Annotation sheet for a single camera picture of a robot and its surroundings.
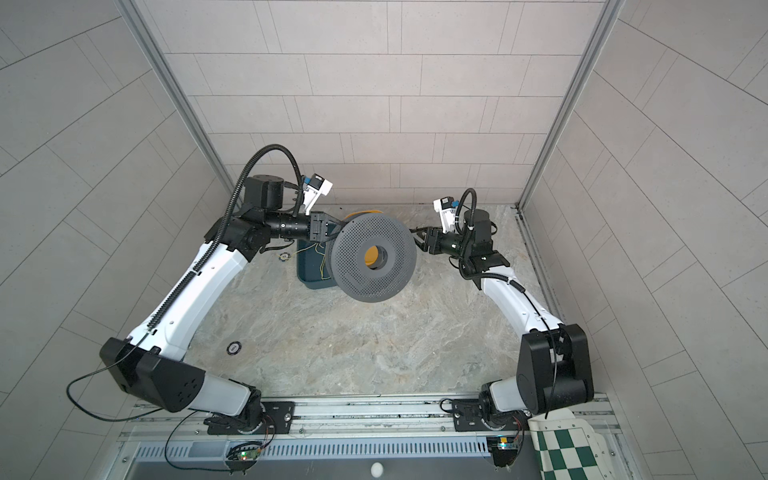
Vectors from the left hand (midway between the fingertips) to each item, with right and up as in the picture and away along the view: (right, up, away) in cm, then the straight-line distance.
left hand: (353, 227), depth 64 cm
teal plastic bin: (-19, -12, +33) cm, 40 cm away
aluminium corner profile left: (-53, +19, +44) cm, 71 cm away
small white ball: (+5, -48, -6) cm, 49 cm away
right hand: (+14, -2, +14) cm, 20 cm away
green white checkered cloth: (+48, -50, +3) cm, 70 cm away
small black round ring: (-36, -33, +18) cm, 52 cm away
